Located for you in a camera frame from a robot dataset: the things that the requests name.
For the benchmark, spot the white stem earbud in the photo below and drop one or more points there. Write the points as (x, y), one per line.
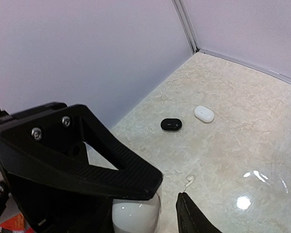
(190, 180)

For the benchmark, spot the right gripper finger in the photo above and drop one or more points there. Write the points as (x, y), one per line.
(190, 218)

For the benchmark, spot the black charging case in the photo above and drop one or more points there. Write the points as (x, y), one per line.
(171, 124)

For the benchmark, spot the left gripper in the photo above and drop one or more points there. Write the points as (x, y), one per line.
(35, 145)

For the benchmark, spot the orange box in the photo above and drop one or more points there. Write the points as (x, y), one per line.
(15, 224)

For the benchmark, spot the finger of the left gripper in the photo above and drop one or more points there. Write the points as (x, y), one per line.
(113, 170)

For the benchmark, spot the white oval charging case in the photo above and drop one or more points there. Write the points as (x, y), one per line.
(204, 114)

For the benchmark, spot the left aluminium corner post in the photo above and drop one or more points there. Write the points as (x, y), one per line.
(186, 25)

